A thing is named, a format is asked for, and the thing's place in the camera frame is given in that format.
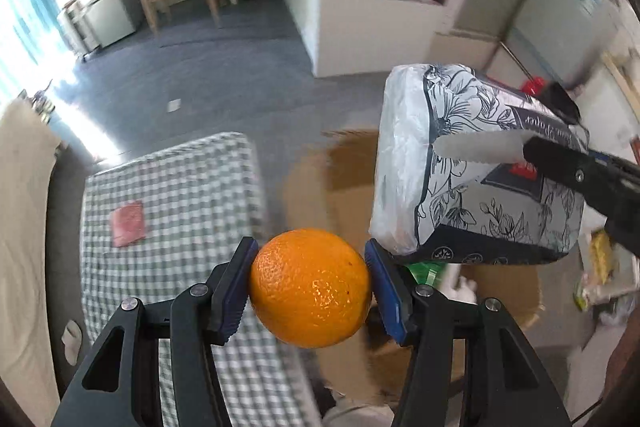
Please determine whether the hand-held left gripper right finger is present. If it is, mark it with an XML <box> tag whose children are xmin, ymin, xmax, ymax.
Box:
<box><xmin>364</xmin><ymin>239</ymin><xmax>572</xmax><ymax>427</ymax></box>

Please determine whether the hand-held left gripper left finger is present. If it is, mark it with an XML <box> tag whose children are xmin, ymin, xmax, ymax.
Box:
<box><xmin>50</xmin><ymin>237</ymin><xmax>259</xmax><ymax>427</ymax></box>

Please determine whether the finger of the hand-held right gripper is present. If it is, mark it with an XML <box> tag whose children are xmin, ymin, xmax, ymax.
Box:
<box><xmin>433</xmin><ymin>130</ymin><xmax>640</xmax><ymax>258</ymax></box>
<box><xmin>537</xmin><ymin>82</ymin><xmax>583</xmax><ymax>124</ymax></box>

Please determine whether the orange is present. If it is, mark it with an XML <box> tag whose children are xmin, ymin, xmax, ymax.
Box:
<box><xmin>249</xmin><ymin>228</ymin><xmax>372</xmax><ymax>349</ymax></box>

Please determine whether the floral tissue pack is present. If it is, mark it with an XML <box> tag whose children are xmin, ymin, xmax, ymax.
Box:
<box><xmin>369</xmin><ymin>63</ymin><xmax>591</xmax><ymax>266</ymax></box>

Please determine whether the brown cardboard box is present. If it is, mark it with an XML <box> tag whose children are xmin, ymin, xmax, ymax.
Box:
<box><xmin>280</xmin><ymin>127</ymin><xmax>546</xmax><ymax>403</ymax></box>

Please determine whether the grey metal cabinet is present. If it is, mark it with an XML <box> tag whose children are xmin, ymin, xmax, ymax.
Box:
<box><xmin>505</xmin><ymin>0</ymin><xmax>626</xmax><ymax>82</ymax></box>

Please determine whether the checkered tablecloth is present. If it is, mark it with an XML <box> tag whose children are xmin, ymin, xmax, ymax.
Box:
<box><xmin>80</xmin><ymin>132</ymin><xmax>321</xmax><ymax>427</ymax></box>

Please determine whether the pink notebook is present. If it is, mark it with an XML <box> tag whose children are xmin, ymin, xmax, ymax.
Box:
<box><xmin>111</xmin><ymin>201</ymin><xmax>151</xmax><ymax>249</ymax></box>

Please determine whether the grey slipper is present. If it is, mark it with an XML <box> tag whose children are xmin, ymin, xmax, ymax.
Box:
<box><xmin>61</xmin><ymin>320</ymin><xmax>85</xmax><ymax>364</ymax></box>

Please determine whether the cream sofa cushion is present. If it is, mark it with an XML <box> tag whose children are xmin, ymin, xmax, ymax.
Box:
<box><xmin>0</xmin><ymin>99</ymin><xmax>63</xmax><ymax>427</ymax></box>

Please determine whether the white cabinet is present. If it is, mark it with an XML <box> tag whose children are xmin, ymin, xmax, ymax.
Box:
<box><xmin>57</xmin><ymin>0</ymin><xmax>141</xmax><ymax>55</ymax></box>

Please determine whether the blue striped curtain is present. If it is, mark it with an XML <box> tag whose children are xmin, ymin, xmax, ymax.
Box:
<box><xmin>0</xmin><ymin>0</ymin><xmax>81</xmax><ymax>108</ymax></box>

